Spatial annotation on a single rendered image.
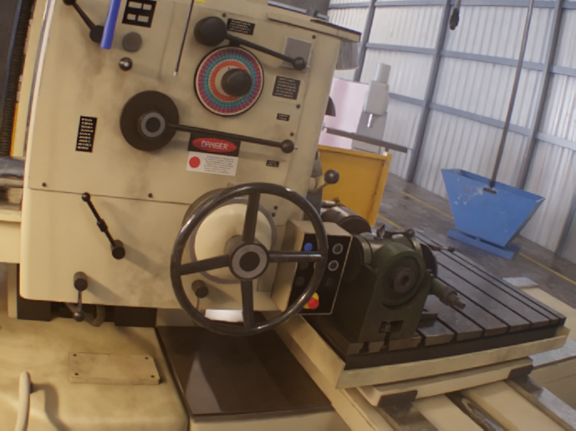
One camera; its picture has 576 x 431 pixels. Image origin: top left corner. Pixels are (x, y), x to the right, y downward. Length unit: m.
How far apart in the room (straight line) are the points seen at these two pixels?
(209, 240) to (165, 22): 0.53
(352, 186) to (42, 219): 3.45
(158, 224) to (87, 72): 0.43
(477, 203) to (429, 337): 5.84
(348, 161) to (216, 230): 3.18
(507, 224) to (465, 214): 0.69
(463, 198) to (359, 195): 3.31
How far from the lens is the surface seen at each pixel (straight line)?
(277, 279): 1.45
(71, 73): 1.21
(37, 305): 2.13
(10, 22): 1.89
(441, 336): 1.80
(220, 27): 1.19
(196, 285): 1.37
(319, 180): 1.44
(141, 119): 1.15
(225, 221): 1.21
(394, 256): 1.53
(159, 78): 1.22
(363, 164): 4.42
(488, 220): 7.49
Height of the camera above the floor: 1.71
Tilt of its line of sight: 13 degrees down
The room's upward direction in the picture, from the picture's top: 13 degrees clockwise
